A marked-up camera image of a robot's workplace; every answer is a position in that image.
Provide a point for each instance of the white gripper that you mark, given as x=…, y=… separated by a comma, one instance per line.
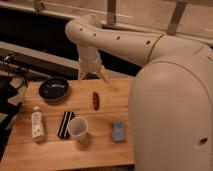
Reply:
x=90, y=62

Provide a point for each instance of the red pepper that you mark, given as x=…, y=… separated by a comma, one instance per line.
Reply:
x=96, y=100

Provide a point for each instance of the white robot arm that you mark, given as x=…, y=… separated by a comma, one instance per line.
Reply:
x=171, y=98

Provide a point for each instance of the dark round bowl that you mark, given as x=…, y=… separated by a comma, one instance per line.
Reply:
x=53, y=89

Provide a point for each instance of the wooden cutting board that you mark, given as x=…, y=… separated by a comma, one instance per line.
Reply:
x=22, y=154

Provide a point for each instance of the blue sponge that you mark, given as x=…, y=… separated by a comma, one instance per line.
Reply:
x=118, y=131

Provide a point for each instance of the black white striped block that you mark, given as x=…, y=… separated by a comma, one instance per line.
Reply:
x=63, y=130

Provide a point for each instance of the white plastic bottle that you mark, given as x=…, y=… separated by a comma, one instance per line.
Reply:
x=37, y=125

